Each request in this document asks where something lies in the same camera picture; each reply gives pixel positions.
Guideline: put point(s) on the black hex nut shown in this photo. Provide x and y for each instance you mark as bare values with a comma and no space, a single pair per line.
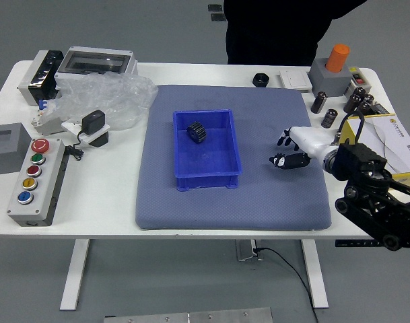
261,80

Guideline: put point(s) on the grey red-button switch box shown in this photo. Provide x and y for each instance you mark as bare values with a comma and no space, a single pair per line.
357,79

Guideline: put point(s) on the blue plastic box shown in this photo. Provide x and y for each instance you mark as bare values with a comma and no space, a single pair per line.
208,161

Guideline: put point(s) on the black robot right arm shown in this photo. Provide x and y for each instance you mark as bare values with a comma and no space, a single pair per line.
363,161

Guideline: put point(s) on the grey block with round hole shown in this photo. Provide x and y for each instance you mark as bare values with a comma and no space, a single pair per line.
329,82

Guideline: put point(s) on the grey block with square hole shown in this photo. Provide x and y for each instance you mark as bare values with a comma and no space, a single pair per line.
19,158

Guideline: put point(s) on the black table control panel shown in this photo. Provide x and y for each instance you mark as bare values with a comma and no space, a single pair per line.
352,243

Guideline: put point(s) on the white circuit breaker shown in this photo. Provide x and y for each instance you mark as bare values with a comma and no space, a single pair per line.
44,126

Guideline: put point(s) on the grey five-button control box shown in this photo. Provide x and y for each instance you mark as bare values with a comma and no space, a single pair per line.
39,188

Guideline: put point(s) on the clear plastic bag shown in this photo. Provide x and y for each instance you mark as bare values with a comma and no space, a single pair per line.
107,94

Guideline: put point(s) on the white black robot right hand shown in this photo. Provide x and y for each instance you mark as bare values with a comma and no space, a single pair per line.
310,139

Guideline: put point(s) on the white table leg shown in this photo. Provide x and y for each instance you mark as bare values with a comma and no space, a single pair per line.
75,272
315,272

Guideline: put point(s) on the dark brown capacitor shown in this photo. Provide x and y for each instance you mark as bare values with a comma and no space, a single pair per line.
368,98
362,108
330,117
319,102
360,91
352,103

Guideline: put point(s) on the white wall switch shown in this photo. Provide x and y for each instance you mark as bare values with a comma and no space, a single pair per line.
295,80

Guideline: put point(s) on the yellow white cardboard box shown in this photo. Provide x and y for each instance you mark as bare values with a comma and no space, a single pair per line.
393,144

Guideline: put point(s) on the grey box with black face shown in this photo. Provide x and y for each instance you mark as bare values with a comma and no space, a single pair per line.
39,77

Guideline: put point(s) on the grey-blue mat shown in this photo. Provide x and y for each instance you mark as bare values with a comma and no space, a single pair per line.
258,208

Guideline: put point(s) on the small black gear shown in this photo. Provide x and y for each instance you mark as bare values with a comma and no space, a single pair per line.
274,158

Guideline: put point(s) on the white socket bracket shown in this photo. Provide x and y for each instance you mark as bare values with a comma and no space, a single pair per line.
87,138

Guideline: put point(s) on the grey box with transparent cover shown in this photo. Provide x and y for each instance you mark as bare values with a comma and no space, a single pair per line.
90,62

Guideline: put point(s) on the black power adapter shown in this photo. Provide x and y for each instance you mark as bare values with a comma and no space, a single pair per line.
93,120

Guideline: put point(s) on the person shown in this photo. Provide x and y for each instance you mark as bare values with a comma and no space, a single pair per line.
275,33

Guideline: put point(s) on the grey under-table control box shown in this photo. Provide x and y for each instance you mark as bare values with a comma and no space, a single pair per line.
245,250

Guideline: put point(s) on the big black gear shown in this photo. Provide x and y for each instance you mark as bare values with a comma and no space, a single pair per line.
196,131

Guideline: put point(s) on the small black component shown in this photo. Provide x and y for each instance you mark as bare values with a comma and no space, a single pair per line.
380,108

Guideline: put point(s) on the dark floor plate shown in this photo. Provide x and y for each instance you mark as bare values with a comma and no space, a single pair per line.
219,17
215,7

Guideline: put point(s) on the orange cylinder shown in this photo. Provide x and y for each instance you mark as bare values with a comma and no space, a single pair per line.
337,57

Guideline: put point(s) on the silver metal plate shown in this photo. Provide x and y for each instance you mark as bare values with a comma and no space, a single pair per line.
188,317

